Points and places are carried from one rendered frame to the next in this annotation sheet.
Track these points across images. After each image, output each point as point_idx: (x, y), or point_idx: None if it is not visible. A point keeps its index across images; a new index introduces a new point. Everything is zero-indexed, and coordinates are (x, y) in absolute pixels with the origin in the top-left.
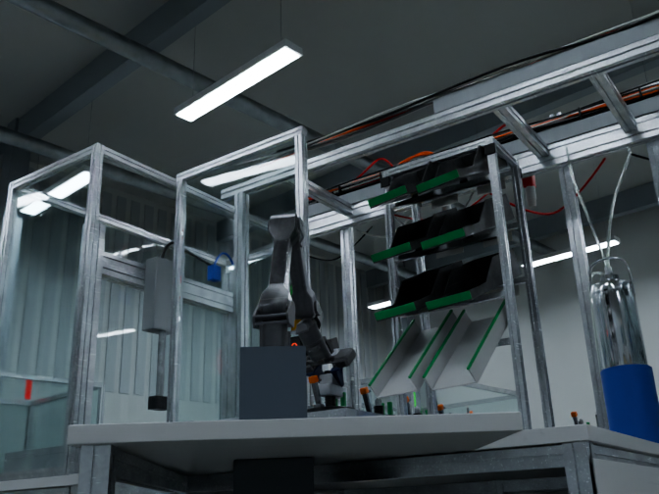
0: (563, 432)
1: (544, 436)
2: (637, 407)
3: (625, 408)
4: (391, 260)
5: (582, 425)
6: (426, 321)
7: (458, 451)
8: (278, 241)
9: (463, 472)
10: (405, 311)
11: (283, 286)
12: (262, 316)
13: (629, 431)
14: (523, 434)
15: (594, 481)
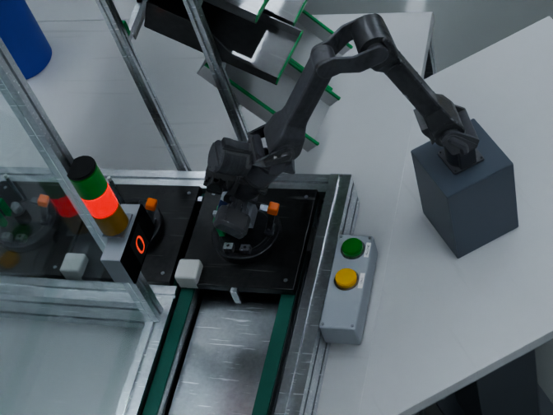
0: (430, 28)
1: (429, 40)
2: (30, 12)
3: (28, 22)
4: (200, 9)
5: (432, 15)
6: (141, 64)
7: None
8: (402, 60)
9: None
10: (296, 46)
11: (439, 95)
12: (475, 131)
13: (39, 43)
14: (426, 50)
15: None
